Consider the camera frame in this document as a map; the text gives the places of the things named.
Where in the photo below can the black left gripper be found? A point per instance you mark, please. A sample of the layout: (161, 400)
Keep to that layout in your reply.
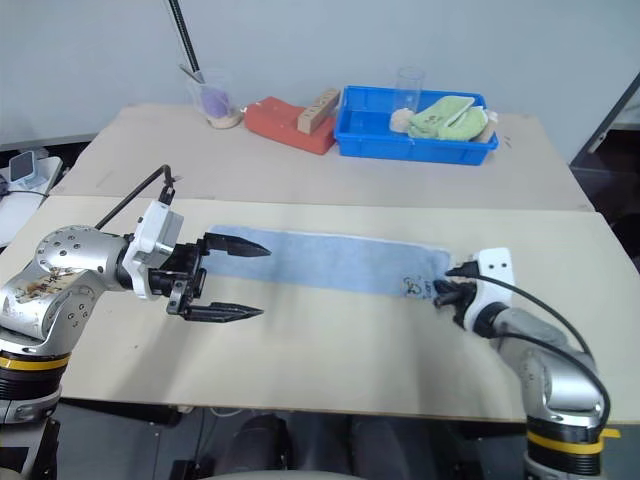
(184, 270)

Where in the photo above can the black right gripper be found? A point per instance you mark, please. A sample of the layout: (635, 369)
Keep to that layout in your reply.
(465, 300)

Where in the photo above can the light blue towel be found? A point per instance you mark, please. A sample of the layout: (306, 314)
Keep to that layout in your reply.
(330, 262)

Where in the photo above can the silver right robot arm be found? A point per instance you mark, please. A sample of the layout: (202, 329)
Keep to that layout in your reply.
(555, 370)

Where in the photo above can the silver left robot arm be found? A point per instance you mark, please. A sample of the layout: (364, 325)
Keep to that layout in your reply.
(60, 280)

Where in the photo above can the green folded towel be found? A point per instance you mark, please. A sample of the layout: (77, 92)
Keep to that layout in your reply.
(445, 122)

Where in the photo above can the beige cloth under green towel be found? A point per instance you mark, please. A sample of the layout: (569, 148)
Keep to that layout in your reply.
(489, 125)

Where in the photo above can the orange folded towel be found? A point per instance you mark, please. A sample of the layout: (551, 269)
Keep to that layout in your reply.
(272, 122)

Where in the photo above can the dark rounded shape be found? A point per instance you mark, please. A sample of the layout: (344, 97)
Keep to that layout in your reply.
(262, 445)

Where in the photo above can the blue plastic bin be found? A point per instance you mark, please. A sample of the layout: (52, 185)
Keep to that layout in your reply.
(360, 132)

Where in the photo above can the clear beaker with purple lump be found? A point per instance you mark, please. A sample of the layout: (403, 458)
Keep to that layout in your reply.
(215, 100)

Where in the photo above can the wooden block with letters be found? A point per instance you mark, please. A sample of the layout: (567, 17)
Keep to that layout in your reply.
(315, 112)

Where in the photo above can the clear beaker with beige lump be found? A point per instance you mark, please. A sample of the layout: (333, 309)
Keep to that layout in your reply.
(407, 95)

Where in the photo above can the dark metal cabinet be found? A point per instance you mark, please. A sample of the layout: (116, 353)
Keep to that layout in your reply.
(610, 160)

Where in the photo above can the white flat box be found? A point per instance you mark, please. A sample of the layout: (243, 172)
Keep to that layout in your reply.
(15, 215)

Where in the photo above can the small white screen device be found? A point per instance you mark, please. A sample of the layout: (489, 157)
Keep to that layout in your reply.
(22, 167)

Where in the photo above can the black ribbed gooseneck rod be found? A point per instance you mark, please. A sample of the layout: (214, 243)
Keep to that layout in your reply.
(185, 35)

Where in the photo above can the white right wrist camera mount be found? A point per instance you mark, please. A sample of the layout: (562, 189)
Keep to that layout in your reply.
(495, 265)

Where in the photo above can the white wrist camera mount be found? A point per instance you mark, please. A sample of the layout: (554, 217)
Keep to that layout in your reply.
(150, 230)
(495, 265)

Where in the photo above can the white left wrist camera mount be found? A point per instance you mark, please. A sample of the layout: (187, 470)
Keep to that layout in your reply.
(150, 230)

